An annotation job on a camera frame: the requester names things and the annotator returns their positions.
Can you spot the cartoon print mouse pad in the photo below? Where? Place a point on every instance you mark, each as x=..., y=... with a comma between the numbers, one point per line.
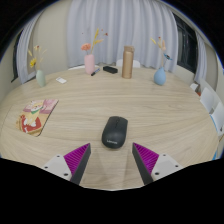
x=35, y=116

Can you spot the black computer mouse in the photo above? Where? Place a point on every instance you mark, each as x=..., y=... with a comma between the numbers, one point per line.
x=114, y=132

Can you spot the white remote control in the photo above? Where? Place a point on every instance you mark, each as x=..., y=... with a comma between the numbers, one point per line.
x=61, y=80

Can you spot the black rectangular case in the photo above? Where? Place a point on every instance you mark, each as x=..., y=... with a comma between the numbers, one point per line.
x=110, y=69

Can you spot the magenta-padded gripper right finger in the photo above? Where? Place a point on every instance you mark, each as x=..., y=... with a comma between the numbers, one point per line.
x=146, y=157

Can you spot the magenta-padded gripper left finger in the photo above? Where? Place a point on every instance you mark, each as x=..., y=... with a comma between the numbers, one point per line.
x=78, y=156

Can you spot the dried yellow flowers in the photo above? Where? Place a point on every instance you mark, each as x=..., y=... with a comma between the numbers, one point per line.
x=33, y=62

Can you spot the blue vase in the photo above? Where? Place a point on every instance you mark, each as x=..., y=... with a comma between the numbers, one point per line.
x=160, y=77

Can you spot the dried orange pink flowers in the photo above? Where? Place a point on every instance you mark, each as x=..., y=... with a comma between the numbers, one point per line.
x=86, y=46

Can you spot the black marker pen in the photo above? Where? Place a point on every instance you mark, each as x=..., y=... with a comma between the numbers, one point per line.
x=95, y=72

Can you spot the narrow white curtain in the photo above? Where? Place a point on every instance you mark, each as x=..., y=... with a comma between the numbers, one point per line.
x=26, y=53
x=201, y=60

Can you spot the dark window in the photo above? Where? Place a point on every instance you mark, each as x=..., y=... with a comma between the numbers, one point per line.
x=185, y=46
x=15, y=60

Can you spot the wide white curtain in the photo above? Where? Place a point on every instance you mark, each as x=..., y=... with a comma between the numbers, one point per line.
x=126, y=26

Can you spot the pink vase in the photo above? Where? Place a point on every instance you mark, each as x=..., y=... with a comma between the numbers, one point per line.
x=89, y=64

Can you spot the bronze drink bottle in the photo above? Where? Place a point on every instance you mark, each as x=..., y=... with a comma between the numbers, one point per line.
x=128, y=63

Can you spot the mint green vase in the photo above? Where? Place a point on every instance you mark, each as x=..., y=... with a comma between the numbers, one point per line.
x=40, y=79

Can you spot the white chair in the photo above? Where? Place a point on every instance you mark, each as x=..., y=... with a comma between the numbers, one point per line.
x=218, y=118
x=136, y=63
x=194, y=86
x=76, y=67
x=208, y=99

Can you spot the dried orange flowers with bird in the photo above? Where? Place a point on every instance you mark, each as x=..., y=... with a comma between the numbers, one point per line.
x=162, y=46

